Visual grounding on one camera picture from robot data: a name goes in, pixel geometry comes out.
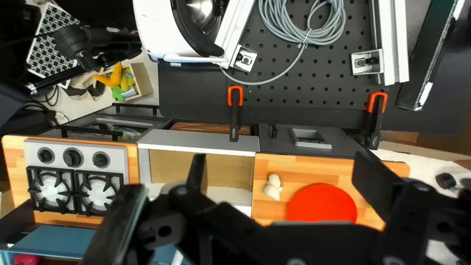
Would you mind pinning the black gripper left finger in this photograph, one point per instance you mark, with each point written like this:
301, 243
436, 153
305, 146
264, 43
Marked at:
114, 240

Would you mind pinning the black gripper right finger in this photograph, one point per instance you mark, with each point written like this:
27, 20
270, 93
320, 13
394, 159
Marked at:
376, 182

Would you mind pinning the white animal plush toy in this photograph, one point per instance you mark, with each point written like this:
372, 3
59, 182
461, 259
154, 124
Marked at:
273, 187

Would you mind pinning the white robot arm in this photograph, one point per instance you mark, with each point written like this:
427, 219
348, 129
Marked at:
213, 232

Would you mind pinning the orange round plate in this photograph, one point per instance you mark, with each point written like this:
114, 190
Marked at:
321, 203

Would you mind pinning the toy stove with burners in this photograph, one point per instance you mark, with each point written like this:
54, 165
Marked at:
74, 178

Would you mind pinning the grey toy sink basin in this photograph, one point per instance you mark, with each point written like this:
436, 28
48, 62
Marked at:
207, 162

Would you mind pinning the teal storage bin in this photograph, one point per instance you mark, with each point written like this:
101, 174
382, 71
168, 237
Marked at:
49, 241

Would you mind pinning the right orange black clamp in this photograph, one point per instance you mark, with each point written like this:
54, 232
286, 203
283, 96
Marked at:
376, 107

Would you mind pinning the orange black clamp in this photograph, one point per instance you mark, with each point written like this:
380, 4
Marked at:
376, 107
235, 101

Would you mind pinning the black pegboard panel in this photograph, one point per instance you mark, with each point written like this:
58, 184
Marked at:
286, 85

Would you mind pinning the wooden tray with toys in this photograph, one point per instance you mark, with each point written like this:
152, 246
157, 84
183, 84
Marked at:
126, 82

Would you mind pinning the left orange black clamp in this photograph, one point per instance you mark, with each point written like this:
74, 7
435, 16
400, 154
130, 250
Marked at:
235, 101

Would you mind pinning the aluminium extrusion rail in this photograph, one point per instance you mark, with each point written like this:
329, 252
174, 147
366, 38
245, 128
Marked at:
391, 37

